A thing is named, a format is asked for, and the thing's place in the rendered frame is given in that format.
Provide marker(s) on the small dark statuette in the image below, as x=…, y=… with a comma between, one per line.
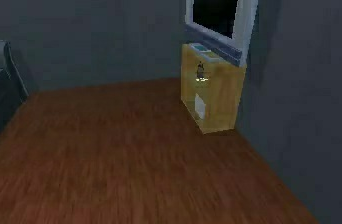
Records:
x=200, y=70

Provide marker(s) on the yellow wooden shelf cabinet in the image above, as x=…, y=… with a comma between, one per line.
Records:
x=224, y=96

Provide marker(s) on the teal book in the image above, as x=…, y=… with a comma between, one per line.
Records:
x=199, y=48

